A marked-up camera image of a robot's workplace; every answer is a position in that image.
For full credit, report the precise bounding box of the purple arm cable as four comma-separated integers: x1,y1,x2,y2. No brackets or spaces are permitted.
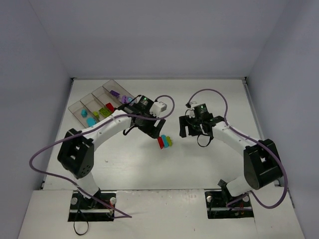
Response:
29,95,175,236
186,89,289,209

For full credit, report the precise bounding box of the cyan square lego brick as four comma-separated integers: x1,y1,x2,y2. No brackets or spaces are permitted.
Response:
80,109,88,118

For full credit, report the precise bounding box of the red arched lego piece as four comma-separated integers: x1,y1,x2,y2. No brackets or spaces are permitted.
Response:
157,137,164,149

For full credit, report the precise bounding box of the green arched lego piece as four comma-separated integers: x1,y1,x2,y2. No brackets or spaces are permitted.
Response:
166,136,172,147

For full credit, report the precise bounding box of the purple lego in bin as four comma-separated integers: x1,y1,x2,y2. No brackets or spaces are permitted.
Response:
110,90,120,98

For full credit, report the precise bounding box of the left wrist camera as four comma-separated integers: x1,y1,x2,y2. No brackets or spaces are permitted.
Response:
149,102,167,118

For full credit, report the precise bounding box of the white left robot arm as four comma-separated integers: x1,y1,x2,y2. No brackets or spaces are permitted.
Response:
57,95,167,199

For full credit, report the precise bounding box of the lilac oval lego piece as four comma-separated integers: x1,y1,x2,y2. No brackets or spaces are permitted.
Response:
121,96,127,104

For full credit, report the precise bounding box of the green long lego brick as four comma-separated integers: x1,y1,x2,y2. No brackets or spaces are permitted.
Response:
99,108,112,118

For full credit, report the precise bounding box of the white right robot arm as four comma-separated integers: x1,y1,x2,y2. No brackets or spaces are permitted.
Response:
179,104,284,198

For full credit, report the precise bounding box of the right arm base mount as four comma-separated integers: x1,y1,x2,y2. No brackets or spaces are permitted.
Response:
205,180,254,220

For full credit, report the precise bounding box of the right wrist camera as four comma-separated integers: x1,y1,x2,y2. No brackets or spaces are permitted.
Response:
185,101,199,118

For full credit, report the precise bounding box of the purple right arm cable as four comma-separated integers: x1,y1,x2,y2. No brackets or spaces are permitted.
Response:
186,89,289,209

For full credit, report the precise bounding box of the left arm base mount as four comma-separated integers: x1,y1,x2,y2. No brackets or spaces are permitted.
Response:
68,191,115,222

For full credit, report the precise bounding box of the red long lego brick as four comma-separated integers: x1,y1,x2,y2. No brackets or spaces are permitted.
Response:
105,103,115,112

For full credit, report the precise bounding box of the cyan curved lego brick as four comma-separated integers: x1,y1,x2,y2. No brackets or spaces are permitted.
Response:
86,117,97,127

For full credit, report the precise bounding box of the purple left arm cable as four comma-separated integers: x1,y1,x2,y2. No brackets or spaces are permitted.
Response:
29,95,175,236

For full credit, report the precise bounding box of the cyan arched lego piece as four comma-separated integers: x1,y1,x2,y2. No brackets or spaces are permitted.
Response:
161,134,169,148

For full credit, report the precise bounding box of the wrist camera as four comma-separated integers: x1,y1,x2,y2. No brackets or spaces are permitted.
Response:
185,101,199,118
149,102,167,118

